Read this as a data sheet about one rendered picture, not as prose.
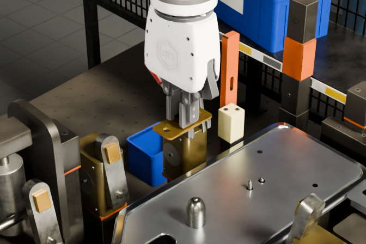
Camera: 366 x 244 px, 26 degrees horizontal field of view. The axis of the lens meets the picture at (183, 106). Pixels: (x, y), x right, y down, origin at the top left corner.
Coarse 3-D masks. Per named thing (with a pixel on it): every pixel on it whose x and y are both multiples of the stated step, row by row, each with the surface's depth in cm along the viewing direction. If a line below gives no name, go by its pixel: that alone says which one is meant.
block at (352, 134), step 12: (324, 120) 152; (336, 120) 152; (324, 132) 153; (336, 132) 150; (348, 132) 149; (336, 144) 152; (348, 144) 149; (360, 144) 147; (348, 156) 150; (360, 156) 148; (348, 204) 156; (336, 216) 160
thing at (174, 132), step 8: (200, 112) 111; (208, 112) 111; (168, 120) 109; (176, 120) 109; (200, 120) 109; (152, 128) 108; (160, 128) 108; (168, 128) 108; (176, 128) 108; (184, 128) 108; (192, 128) 108; (168, 136) 106; (176, 136) 106
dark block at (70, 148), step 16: (64, 128) 129; (64, 144) 126; (64, 160) 128; (80, 160) 130; (64, 176) 130; (80, 192) 134; (80, 208) 136; (80, 224) 138; (64, 240) 137; (80, 240) 139
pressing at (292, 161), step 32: (288, 128) 150; (224, 160) 142; (256, 160) 142; (288, 160) 142; (320, 160) 142; (352, 160) 142; (160, 192) 134; (192, 192) 134; (224, 192) 134; (256, 192) 134; (288, 192) 134; (320, 192) 134; (128, 224) 128; (160, 224) 128; (224, 224) 128; (256, 224) 128; (288, 224) 128
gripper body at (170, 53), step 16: (160, 16) 98; (176, 16) 97; (192, 16) 97; (208, 16) 98; (160, 32) 100; (176, 32) 98; (192, 32) 96; (208, 32) 97; (160, 48) 102; (176, 48) 99; (192, 48) 97; (208, 48) 98; (160, 64) 103; (176, 64) 100; (192, 64) 98; (176, 80) 102; (192, 80) 100
